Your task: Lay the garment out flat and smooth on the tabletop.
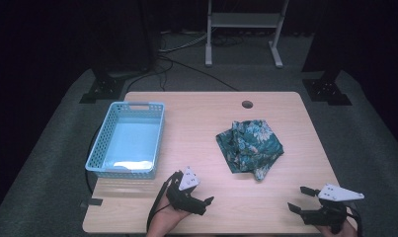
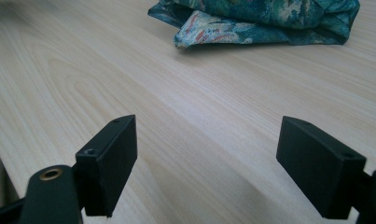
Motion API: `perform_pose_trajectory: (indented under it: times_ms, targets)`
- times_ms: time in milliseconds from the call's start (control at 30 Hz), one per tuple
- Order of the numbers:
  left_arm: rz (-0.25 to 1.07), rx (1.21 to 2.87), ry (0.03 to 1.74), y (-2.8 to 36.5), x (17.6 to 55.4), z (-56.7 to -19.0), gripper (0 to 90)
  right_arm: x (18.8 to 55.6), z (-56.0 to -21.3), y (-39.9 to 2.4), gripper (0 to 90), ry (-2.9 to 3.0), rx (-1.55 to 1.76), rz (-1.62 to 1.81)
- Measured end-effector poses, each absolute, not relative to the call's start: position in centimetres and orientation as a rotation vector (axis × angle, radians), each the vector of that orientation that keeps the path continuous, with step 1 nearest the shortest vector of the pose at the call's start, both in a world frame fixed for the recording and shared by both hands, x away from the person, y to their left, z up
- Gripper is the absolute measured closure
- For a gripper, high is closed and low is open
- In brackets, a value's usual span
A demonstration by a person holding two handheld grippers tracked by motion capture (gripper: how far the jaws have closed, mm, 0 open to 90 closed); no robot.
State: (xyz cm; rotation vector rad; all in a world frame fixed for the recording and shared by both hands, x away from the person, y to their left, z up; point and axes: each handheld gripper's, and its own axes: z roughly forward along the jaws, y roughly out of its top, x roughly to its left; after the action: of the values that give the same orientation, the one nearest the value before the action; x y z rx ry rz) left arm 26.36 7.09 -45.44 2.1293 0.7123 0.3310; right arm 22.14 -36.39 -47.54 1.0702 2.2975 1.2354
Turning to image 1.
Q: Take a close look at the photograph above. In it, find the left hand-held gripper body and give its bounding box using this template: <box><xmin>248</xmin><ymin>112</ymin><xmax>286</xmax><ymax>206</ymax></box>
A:
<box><xmin>166</xmin><ymin>166</ymin><xmax>208</xmax><ymax>216</ymax></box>

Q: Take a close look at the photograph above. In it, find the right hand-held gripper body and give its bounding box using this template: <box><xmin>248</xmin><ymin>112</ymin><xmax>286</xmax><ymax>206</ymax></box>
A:
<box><xmin>299</xmin><ymin>183</ymin><xmax>365</xmax><ymax>235</ymax></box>

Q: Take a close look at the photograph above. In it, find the teal floral shirt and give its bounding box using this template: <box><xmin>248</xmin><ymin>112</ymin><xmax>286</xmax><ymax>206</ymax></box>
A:
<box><xmin>215</xmin><ymin>118</ymin><xmax>285</xmax><ymax>182</ymax></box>

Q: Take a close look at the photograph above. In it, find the person's right hand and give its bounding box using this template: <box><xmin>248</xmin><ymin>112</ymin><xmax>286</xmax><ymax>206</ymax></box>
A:
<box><xmin>314</xmin><ymin>217</ymin><xmax>358</xmax><ymax>237</ymax></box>

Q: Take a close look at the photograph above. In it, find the person's left hand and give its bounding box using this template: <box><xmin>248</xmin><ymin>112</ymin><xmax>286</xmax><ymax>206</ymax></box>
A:
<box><xmin>146</xmin><ymin>197</ymin><xmax>192</xmax><ymax>237</ymax></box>

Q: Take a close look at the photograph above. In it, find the light blue plastic basket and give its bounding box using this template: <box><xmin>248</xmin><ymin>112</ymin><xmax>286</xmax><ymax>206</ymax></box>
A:
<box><xmin>84</xmin><ymin>101</ymin><xmax>166</xmax><ymax>180</ymax></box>

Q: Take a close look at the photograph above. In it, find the black clip on table edge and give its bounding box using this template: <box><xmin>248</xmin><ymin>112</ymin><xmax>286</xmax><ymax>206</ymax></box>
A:
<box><xmin>80</xmin><ymin>197</ymin><xmax>104</xmax><ymax>209</ymax></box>

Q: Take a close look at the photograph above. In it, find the white metal stand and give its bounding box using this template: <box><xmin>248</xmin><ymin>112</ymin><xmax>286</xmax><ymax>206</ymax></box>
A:
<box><xmin>204</xmin><ymin>0</ymin><xmax>290</xmax><ymax>69</ymax></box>

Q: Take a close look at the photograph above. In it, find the right hand-held gripper black cable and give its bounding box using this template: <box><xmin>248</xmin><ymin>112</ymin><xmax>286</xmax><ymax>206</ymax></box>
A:
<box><xmin>346</xmin><ymin>204</ymin><xmax>364</xmax><ymax>237</ymax></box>

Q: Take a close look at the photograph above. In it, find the black stand base plate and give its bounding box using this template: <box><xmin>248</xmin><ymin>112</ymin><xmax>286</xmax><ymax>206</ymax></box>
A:
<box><xmin>79</xmin><ymin>67</ymin><xmax>127</xmax><ymax>105</ymax></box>
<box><xmin>301</xmin><ymin>70</ymin><xmax>353</xmax><ymax>107</ymax></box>

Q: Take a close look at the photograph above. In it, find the long black floor cable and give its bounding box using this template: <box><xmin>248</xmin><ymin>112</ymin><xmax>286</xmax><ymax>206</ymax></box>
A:
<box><xmin>124</xmin><ymin>54</ymin><xmax>241</xmax><ymax>93</ymax></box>

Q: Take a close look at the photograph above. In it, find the white floor cable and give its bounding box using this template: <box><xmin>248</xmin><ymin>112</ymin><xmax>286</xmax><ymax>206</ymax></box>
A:
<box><xmin>158</xmin><ymin>32</ymin><xmax>208</xmax><ymax>53</ymax></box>

